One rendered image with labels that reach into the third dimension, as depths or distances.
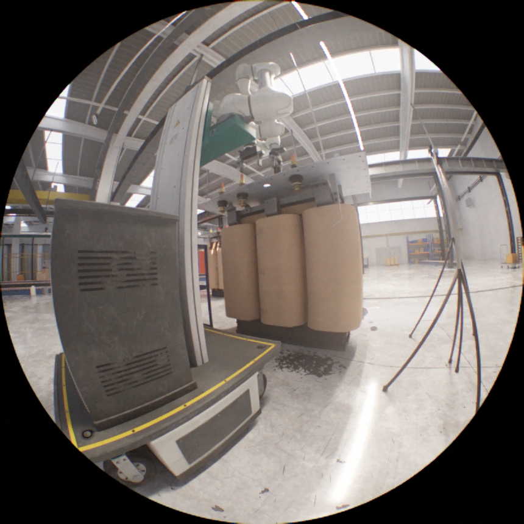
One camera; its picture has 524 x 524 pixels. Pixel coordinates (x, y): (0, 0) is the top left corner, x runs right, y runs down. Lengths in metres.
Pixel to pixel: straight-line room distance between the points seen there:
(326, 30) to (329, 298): 4.41
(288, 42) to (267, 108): 3.48
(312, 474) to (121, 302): 0.76
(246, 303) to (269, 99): 1.51
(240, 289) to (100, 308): 1.36
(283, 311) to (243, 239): 0.72
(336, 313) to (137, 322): 1.13
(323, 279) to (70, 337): 1.27
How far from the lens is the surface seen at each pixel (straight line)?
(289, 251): 1.38
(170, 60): 8.72
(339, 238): 1.24
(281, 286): 1.40
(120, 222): 0.46
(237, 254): 1.65
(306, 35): 4.37
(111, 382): 0.50
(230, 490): 0.74
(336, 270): 1.24
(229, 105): 1.01
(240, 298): 1.66
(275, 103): 0.99
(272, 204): 1.53
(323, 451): 0.82
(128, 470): 0.70
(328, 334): 1.50
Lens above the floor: 0.69
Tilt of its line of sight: 1 degrees up
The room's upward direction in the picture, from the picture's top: 3 degrees counter-clockwise
